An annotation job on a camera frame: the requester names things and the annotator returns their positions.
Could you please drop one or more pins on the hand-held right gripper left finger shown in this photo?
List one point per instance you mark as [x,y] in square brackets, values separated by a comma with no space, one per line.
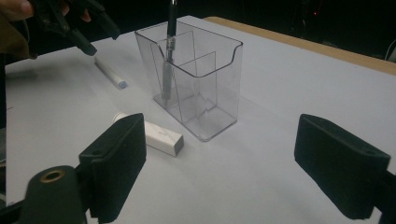
[118,161]

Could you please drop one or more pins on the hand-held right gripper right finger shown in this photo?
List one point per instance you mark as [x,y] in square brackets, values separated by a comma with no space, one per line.
[339,165]

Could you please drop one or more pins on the white pen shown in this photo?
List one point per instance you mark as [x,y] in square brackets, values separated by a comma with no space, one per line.
[109,73]

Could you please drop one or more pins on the white rectangular eraser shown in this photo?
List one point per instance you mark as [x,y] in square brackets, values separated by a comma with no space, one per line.
[165,140]

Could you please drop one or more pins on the black pen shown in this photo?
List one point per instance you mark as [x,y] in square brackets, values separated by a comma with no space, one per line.
[172,21]

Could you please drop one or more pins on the clear plastic pen holder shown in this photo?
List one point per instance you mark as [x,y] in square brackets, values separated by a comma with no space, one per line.
[218,93]

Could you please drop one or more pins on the white table mat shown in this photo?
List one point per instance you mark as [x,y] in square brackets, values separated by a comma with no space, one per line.
[249,186]

